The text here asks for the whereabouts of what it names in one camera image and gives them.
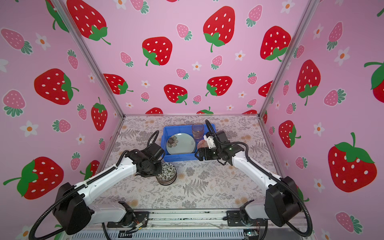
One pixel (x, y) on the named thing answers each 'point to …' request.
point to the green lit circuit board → (251, 232)
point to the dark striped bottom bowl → (168, 174)
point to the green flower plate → (180, 143)
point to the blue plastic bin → (168, 130)
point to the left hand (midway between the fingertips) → (160, 171)
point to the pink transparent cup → (198, 129)
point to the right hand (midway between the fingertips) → (200, 153)
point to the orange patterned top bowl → (202, 144)
